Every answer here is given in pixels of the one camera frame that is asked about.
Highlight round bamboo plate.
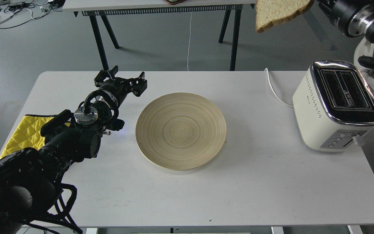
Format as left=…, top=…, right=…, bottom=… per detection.
left=135, top=92, right=227, bottom=171

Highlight cream and chrome toaster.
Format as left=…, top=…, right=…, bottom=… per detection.
left=293, top=60, right=374, bottom=152

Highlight white toaster power cable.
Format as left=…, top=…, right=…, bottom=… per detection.
left=264, top=68, right=294, bottom=108

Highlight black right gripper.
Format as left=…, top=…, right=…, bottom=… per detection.
left=318, top=0, right=368, bottom=37

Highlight yellow quilted cloth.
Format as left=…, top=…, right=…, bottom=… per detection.
left=0, top=114, right=56, bottom=160

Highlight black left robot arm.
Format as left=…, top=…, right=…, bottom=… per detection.
left=0, top=66, right=147, bottom=234

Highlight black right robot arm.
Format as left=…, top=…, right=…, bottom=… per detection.
left=318, top=0, right=374, bottom=74

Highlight slice of bread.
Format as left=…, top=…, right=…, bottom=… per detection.
left=255, top=0, right=314, bottom=33

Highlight black cables on floor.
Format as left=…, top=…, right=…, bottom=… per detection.
left=0, top=0, right=66, bottom=33

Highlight brown object on background table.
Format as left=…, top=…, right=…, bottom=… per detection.
left=164, top=0, right=185, bottom=5

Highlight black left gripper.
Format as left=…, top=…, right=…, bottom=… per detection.
left=94, top=65, right=147, bottom=102

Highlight thin white hanging cable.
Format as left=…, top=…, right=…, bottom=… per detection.
left=187, top=12, right=193, bottom=72

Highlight background table with black legs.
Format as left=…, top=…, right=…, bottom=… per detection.
left=62, top=0, right=256, bottom=71

